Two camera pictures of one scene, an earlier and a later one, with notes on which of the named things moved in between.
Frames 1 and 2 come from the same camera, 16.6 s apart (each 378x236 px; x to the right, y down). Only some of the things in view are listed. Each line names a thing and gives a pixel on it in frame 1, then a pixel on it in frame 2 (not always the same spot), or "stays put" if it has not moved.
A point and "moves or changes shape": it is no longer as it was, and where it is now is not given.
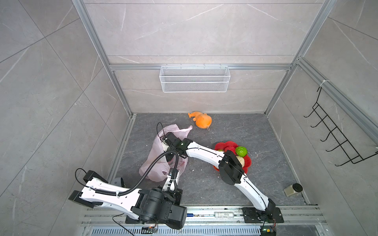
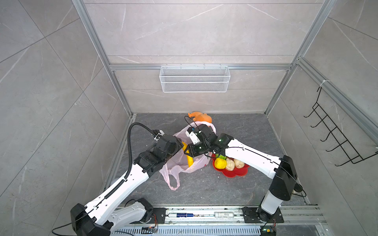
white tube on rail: [224, 214] stays put
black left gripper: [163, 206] → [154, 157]
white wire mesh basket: [195, 79] stays put
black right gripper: [166, 157] → [191, 150]
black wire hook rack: [335, 133] stays put
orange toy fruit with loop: [203, 120] stays put
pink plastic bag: [155, 166] moves or changes shape
